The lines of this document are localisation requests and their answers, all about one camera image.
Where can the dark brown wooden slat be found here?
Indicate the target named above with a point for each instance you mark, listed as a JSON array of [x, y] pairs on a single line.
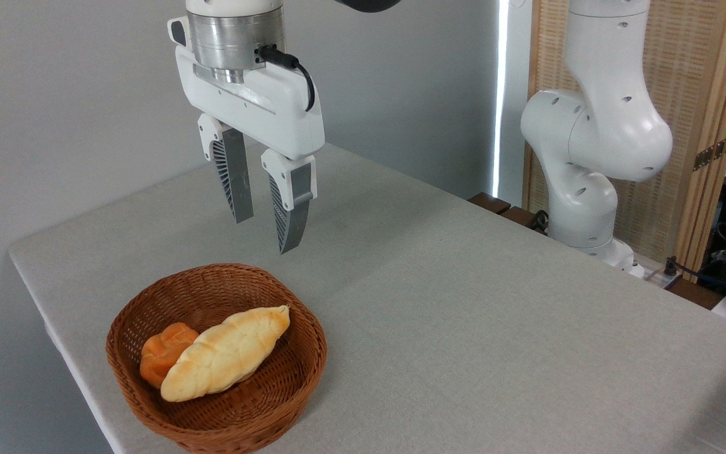
[[490, 202], [520, 218], [694, 293]]

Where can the rattan screen with wood frame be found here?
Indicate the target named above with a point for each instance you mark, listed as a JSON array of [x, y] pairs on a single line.
[[684, 75]]

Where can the round orange bread roll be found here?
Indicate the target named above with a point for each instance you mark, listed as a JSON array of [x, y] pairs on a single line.
[[162, 353]]

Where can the black metal screen hinge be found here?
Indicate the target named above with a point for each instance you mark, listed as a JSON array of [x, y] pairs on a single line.
[[713, 152]]

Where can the long braided golden bread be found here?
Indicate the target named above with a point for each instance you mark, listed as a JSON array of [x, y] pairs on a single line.
[[224, 354]]

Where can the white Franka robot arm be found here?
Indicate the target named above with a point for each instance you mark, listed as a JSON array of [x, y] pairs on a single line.
[[609, 126]]

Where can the grey fabric table cover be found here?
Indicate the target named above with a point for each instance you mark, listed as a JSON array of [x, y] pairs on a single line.
[[495, 353]]

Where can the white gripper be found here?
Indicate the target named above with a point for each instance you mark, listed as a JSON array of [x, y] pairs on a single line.
[[262, 110]]

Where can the brown woven wicker basket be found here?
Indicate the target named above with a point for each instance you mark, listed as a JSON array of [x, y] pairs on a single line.
[[275, 391]]

